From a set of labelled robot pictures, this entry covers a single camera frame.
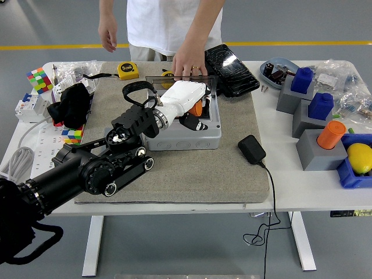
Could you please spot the person's right hand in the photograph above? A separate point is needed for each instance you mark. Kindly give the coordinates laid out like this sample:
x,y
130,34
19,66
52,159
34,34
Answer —
x,y
108,33

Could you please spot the silver pen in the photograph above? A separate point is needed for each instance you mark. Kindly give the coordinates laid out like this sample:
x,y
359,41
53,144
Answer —
x,y
54,74

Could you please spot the white circuit breaker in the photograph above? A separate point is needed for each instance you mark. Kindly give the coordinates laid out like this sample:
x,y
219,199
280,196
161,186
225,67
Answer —
x,y
29,109

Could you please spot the person's left hand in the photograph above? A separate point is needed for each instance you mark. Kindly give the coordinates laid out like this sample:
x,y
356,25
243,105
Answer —
x,y
189,64

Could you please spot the black capacitor in dish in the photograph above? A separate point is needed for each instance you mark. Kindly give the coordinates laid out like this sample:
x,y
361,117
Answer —
x,y
268,69

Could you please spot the bright rubik's cube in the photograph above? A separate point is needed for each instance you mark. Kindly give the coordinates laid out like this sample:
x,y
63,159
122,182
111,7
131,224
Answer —
x,y
72,135

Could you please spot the blue bottle-shaped block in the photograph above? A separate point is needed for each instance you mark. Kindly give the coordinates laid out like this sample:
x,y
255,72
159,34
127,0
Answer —
x,y
302,81
319,107

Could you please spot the black power adapter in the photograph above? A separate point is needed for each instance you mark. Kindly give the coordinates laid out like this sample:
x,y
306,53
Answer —
x,y
251,149

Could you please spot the dark red capacitor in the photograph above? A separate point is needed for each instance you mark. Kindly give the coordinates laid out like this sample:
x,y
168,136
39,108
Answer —
x,y
278,76

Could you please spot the yellow lemon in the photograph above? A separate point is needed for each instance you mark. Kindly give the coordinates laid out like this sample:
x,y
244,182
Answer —
x,y
360,158

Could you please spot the person's right forearm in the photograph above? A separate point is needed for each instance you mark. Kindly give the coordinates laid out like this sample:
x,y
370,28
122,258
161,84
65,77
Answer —
x,y
107,10

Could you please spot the clear hinged box lid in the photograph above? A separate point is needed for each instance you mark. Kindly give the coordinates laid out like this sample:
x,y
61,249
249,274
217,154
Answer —
x,y
212,84

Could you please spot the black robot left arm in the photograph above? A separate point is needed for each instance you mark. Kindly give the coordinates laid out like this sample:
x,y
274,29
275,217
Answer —
x,y
72,174

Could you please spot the round yellow tape measure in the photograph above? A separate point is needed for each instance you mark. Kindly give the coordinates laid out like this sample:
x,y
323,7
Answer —
x,y
166,74

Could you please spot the glossy black case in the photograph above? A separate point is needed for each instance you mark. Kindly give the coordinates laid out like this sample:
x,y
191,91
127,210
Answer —
x,y
232,72

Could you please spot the light blue dish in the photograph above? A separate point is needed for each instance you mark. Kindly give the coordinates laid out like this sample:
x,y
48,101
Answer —
x,y
279,60

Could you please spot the person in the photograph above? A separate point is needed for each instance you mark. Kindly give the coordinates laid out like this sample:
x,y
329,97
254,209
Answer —
x,y
160,23

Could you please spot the black cloth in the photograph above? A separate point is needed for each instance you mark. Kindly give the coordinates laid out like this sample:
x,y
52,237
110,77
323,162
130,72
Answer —
x,y
69,104

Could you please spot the square yellow tape measure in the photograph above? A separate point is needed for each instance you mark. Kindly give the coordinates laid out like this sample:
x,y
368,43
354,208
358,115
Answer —
x,y
128,71

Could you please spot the grey plastic electrical box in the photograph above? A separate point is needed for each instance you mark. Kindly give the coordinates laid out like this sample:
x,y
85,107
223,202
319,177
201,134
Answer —
x,y
186,142

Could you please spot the blue plastic bin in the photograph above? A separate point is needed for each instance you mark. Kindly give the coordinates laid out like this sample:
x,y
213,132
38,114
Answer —
x,y
347,174

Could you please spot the clear bag of parts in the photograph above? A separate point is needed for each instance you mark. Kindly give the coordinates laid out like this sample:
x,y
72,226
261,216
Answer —
x,y
356,101
334,72

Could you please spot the black table control panel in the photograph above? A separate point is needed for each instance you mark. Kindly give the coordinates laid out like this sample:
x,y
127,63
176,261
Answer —
x,y
343,213

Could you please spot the white table leg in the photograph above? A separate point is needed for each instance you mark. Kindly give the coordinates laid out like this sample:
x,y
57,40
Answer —
x,y
303,247
93,247

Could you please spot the grey-brown mat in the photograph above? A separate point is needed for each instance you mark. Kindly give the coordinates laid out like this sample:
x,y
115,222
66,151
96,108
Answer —
x,y
189,180

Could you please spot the pastel rubik's cube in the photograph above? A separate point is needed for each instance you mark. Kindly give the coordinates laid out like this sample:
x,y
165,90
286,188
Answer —
x,y
39,80

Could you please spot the grey block holder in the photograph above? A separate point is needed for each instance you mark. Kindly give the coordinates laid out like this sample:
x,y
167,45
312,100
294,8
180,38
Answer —
x,y
286,98
314,157
300,122

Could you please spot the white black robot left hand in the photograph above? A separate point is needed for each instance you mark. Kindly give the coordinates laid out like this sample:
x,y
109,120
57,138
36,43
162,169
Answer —
x,y
183,96

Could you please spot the orange cylinder battery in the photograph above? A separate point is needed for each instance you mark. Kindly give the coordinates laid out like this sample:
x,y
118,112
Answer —
x,y
197,109
329,136

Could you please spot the person's left forearm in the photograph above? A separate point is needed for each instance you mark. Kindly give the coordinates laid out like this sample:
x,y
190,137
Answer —
x,y
203,26

